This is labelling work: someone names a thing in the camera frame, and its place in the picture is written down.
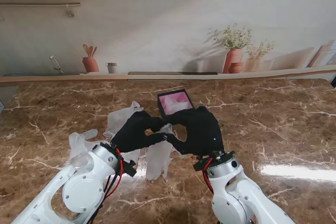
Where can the printed kitchen scene backdrop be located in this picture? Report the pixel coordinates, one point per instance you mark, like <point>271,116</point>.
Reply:
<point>168,24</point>

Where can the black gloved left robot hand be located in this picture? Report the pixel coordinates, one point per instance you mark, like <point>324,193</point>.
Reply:
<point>131,134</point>

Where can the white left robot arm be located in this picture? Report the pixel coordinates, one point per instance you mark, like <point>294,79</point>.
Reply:
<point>65,190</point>

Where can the black box with pink inside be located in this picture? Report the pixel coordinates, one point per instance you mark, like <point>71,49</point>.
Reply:
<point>160,103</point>

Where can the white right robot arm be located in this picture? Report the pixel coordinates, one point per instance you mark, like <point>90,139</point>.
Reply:
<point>236,197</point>

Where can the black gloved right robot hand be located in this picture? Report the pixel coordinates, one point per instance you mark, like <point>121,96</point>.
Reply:
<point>204,134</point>

